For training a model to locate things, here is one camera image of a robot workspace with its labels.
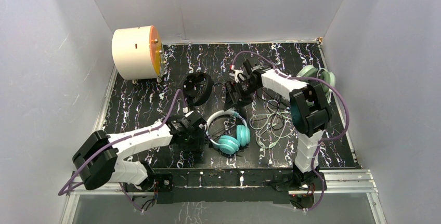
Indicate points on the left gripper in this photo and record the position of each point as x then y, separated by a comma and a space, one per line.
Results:
194, 136

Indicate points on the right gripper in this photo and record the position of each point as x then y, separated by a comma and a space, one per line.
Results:
230, 100

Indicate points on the black headphones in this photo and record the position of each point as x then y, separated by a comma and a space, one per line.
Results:
197, 88

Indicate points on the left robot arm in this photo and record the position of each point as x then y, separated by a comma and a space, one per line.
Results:
102, 158

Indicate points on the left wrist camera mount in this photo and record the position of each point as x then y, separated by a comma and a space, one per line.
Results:
188, 112

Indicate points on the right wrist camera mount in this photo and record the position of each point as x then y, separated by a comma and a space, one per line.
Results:
237, 75

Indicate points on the green headphones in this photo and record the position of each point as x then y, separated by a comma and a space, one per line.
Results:
323, 74

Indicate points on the cream cylindrical drum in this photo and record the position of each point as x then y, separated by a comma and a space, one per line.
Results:
138, 53

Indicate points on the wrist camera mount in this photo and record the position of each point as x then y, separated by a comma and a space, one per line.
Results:
237, 75
188, 112

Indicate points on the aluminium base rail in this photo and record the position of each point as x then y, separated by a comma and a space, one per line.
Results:
233, 196

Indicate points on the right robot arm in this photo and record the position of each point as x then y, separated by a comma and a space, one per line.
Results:
309, 107

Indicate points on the teal cat-ear headphones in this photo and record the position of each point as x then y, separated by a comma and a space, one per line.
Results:
223, 140

